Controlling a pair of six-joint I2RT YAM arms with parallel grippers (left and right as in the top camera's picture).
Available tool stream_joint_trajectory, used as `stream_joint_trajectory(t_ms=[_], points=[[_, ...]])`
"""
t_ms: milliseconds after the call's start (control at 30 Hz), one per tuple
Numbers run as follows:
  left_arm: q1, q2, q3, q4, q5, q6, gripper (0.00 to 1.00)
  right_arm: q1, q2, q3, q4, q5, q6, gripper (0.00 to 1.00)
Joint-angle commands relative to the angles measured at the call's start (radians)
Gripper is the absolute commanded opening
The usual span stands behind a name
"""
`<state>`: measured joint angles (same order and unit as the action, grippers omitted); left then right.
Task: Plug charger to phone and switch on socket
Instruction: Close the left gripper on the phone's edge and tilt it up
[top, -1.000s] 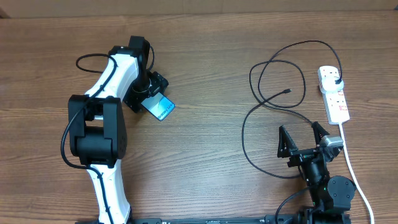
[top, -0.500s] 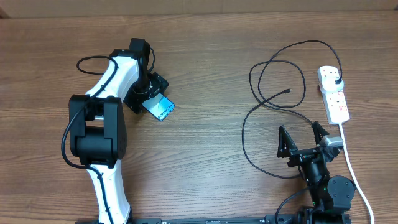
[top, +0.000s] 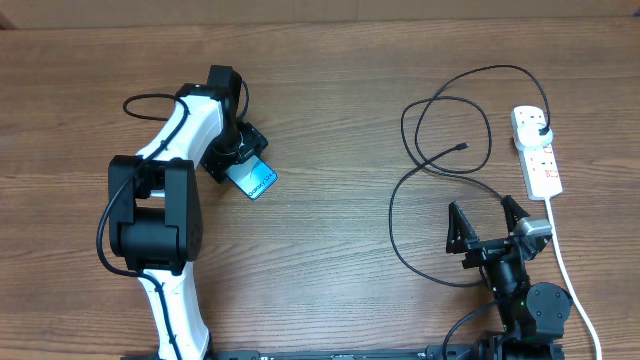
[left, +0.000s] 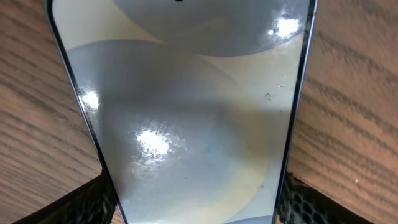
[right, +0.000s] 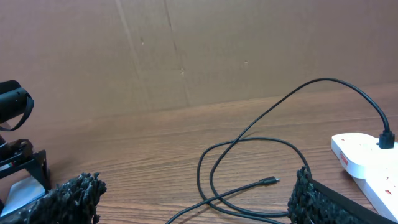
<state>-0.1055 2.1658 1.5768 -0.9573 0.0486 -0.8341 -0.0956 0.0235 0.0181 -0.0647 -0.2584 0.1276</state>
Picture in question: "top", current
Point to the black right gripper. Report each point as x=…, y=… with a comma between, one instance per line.
x=460, y=239

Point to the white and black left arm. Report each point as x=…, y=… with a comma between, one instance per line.
x=152, y=227

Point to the white charger plug adapter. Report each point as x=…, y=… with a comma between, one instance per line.
x=529, y=137

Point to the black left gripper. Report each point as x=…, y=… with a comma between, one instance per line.
x=216, y=165

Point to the Galaxy smartphone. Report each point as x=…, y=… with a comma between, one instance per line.
x=253, y=177

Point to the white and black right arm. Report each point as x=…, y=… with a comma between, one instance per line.
x=532, y=315

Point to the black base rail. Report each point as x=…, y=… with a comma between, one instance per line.
x=431, y=352

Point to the white power strip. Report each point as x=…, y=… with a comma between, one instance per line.
x=539, y=166

